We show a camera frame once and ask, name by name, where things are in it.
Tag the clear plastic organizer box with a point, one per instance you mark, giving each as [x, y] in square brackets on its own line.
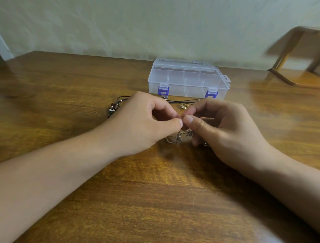
[188, 80]

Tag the person's left hand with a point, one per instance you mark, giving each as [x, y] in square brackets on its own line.
[137, 125]

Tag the person's right hand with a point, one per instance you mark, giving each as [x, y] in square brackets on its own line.
[232, 135]

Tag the person's left forearm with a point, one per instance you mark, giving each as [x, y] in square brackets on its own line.
[42, 185]

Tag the wooden shelf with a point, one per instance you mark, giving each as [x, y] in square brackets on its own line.
[300, 75]

